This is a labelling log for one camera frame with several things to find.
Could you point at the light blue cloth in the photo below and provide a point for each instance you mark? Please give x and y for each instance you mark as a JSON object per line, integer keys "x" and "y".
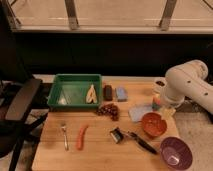
{"x": 138, "y": 111}

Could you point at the blue sponge block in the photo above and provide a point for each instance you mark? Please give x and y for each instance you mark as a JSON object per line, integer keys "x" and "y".
{"x": 121, "y": 94}

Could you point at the purple bowl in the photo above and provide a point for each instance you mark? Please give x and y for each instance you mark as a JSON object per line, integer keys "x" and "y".
{"x": 176, "y": 154}

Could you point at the black handled peeler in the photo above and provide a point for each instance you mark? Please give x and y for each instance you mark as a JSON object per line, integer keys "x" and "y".
{"x": 141, "y": 142}

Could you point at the small metal cup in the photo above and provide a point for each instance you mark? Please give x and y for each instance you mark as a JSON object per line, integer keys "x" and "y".
{"x": 116, "y": 135}

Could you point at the black office chair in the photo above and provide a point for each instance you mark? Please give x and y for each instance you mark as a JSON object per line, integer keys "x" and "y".
{"x": 13, "y": 128}

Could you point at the silver metal fork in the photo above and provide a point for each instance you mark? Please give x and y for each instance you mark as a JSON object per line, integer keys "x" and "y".
{"x": 63, "y": 128}

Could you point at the green plastic tray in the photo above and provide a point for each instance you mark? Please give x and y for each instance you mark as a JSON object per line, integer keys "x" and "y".
{"x": 69, "y": 91}

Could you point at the white cup with dark content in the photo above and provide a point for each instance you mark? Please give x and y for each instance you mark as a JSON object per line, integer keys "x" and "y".
{"x": 159, "y": 84}

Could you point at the red grape bunch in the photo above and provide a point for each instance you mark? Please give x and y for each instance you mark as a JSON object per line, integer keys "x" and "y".
{"x": 110, "y": 110}

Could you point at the dark brown block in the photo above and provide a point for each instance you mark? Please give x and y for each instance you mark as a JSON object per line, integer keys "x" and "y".
{"x": 108, "y": 93}

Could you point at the colourful stacked toy blocks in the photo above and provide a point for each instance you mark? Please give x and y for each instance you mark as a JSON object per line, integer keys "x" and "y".
{"x": 156, "y": 104}

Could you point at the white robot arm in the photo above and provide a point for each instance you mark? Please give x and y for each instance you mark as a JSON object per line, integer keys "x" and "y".
{"x": 187, "y": 80}

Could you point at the orange bowl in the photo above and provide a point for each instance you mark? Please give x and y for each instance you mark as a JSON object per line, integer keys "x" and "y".
{"x": 153, "y": 125}

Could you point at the yellow banana peel toy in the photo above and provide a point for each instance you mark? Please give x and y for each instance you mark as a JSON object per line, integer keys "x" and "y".
{"x": 91, "y": 96}

